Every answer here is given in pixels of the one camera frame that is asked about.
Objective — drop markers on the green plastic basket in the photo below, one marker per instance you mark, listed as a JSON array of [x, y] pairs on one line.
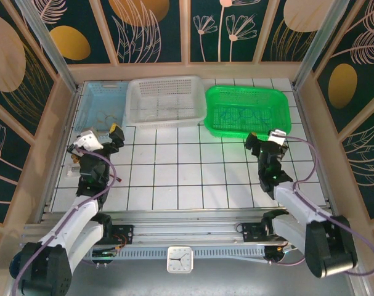
[[248, 95]]

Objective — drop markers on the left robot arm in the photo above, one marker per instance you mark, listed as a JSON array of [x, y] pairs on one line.
[[75, 219]]

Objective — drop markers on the small gold connector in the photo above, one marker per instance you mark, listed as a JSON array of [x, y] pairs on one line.
[[75, 159]]

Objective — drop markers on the light blue plastic basket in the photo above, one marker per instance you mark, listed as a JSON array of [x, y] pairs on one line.
[[97, 98]]

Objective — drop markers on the white plastic basket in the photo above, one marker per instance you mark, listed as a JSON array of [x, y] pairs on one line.
[[165, 101]]

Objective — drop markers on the white square clock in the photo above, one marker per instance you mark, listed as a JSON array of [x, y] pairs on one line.
[[180, 259]]

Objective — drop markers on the dark blue mug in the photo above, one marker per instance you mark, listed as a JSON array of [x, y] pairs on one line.
[[14, 265]]

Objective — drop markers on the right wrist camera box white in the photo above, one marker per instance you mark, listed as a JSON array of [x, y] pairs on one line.
[[277, 138]]

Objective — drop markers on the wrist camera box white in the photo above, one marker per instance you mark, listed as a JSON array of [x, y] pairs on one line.
[[87, 141], [277, 138]]

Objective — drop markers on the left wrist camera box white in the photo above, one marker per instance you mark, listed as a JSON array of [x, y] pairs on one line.
[[87, 141]]

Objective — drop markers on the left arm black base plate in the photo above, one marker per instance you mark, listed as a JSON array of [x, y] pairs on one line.
[[125, 232]]

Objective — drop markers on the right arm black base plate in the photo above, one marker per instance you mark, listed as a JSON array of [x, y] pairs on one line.
[[251, 231]]

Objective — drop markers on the aluminium mounting rail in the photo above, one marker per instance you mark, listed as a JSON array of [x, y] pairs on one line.
[[186, 229]]

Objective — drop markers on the aluminium frame post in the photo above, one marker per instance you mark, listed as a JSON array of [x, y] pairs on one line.
[[48, 43], [319, 43]]

